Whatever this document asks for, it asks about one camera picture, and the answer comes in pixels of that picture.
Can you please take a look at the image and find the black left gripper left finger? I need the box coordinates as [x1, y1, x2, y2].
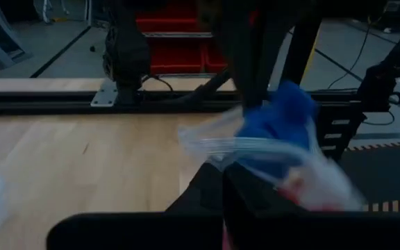
[167, 162, 224, 250]

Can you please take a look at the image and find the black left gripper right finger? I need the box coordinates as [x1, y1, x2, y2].
[223, 162, 308, 250]

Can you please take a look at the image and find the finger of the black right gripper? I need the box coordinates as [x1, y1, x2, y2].
[240, 67, 269, 109]

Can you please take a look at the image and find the red bandage roll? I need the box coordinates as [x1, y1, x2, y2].
[276, 173, 343, 213]

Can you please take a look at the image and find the clear zip plastic bag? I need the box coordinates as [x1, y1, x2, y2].
[177, 103, 366, 213]

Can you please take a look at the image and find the red storage bin shelf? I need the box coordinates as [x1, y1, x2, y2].
[135, 0, 229, 76]

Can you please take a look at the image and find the silver mounting plate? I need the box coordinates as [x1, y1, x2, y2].
[90, 78, 119, 108]

